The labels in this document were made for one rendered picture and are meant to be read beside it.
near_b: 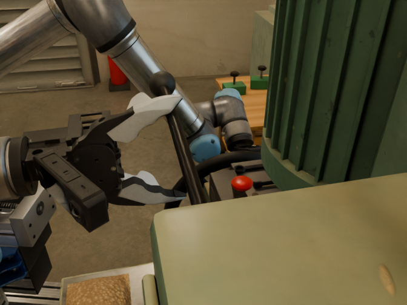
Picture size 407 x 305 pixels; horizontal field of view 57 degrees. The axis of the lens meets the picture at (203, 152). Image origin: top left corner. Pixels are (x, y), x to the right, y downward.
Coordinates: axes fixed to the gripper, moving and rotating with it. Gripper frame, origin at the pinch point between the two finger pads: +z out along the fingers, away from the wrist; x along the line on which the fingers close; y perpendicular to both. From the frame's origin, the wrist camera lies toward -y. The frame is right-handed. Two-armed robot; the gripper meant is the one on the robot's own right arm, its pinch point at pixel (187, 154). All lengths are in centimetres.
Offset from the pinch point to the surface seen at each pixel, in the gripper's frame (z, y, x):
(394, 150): 5.5, -25.4, -16.8
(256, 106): 55, 114, 60
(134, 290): -9.0, -4.7, 18.3
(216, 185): 4.5, 2.3, 7.9
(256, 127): 48, 96, 60
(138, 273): -8.1, -1.9, 18.4
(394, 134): 5.5, -25.1, -17.5
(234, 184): 6.5, 0.3, 6.4
